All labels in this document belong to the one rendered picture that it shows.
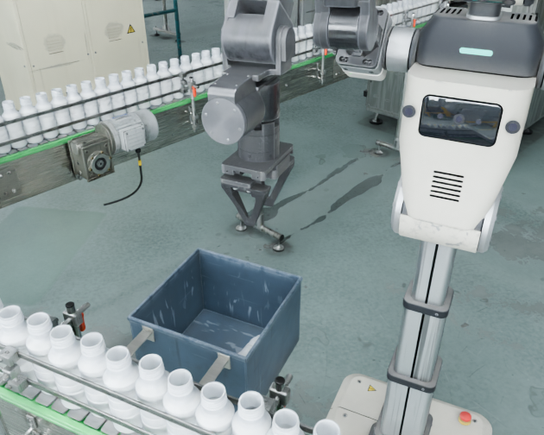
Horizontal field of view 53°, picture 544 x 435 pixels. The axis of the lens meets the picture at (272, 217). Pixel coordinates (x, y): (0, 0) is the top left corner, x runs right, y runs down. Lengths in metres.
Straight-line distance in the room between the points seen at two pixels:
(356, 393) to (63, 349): 1.28
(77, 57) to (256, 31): 4.14
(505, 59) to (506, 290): 2.09
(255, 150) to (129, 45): 4.33
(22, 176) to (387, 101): 3.29
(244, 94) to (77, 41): 4.14
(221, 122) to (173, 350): 0.77
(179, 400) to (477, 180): 0.69
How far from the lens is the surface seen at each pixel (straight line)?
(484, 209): 1.19
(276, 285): 1.45
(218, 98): 0.64
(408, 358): 1.51
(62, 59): 4.73
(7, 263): 3.38
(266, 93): 0.70
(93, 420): 1.08
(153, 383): 0.92
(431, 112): 1.11
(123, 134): 2.13
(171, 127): 2.45
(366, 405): 2.03
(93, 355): 0.97
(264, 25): 0.68
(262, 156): 0.73
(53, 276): 3.18
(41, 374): 1.10
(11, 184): 2.15
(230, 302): 1.57
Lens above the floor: 1.81
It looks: 32 degrees down
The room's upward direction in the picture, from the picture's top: straight up
